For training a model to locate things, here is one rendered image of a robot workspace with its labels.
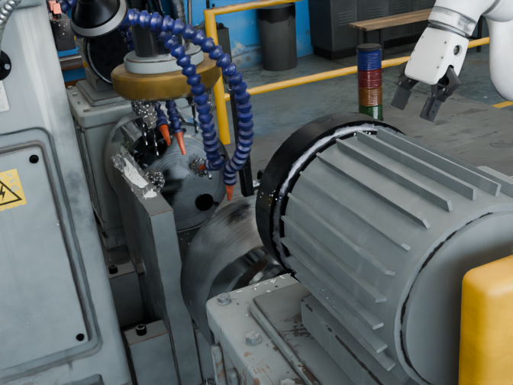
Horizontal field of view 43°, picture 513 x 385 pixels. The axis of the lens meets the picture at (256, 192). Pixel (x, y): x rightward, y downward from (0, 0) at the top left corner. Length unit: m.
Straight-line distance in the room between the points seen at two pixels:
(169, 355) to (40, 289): 0.28
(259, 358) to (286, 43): 5.85
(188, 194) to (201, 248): 0.49
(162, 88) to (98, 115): 0.54
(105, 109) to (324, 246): 1.06
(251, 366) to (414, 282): 0.23
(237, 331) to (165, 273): 0.38
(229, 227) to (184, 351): 0.31
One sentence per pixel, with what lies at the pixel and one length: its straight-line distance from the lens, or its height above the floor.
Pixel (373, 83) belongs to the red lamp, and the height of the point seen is 1.13.
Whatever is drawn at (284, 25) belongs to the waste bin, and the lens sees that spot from 6.38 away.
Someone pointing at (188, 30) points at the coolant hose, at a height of 1.42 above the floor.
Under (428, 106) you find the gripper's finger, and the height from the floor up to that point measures 1.19.
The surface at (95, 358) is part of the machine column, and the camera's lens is 1.07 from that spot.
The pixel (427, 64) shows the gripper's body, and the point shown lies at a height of 1.26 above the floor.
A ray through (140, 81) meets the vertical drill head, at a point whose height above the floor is 1.33.
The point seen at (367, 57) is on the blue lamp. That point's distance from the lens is 1.61.
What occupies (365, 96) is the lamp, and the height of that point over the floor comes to 1.10.
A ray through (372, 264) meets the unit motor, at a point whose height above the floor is 1.31.
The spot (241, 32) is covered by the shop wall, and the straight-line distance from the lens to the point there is 6.67.
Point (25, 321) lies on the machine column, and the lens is 1.01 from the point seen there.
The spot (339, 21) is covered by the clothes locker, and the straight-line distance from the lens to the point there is 6.62.
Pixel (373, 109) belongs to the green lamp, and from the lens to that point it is 1.64.
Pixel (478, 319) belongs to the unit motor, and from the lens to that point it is 0.43.
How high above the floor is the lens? 1.57
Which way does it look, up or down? 24 degrees down
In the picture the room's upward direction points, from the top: 6 degrees counter-clockwise
